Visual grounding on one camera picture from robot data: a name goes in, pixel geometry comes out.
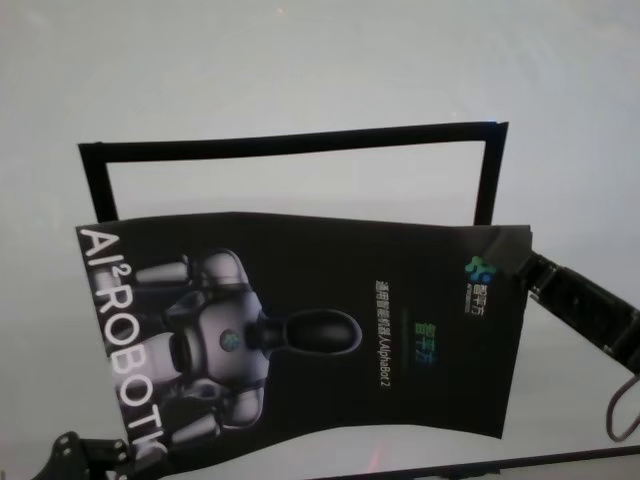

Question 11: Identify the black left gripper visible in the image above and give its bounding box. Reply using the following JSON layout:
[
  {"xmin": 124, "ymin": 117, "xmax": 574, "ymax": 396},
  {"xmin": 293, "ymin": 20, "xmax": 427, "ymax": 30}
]
[{"xmin": 29, "ymin": 432, "xmax": 169, "ymax": 480}]

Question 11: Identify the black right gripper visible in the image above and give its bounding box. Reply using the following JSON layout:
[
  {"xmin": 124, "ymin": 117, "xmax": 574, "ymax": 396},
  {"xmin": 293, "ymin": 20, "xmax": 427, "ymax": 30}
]
[{"xmin": 479, "ymin": 227, "xmax": 640, "ymax": 376}]

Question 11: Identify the black AI robotics poster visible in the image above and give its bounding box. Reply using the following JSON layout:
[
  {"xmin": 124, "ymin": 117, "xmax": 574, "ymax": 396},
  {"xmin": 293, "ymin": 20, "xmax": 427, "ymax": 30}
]
[{"xmin": 73, "ymin": 211, "xmax": 535, "ymax": 476}]

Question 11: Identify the grey right wrist cable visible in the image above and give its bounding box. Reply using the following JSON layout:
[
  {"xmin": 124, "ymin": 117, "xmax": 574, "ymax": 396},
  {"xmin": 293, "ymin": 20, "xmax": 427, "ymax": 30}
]
[{"xmin": 603, "ymin": 372, "xmax": 640, "ymax": 445}]

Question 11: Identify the black tape frame outline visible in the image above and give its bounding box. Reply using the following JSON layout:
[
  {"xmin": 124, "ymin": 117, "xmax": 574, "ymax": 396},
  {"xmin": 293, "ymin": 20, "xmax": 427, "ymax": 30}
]
[{"xmin": 77, "ymin": 119, "xmax": 510, "ymax": 227}]

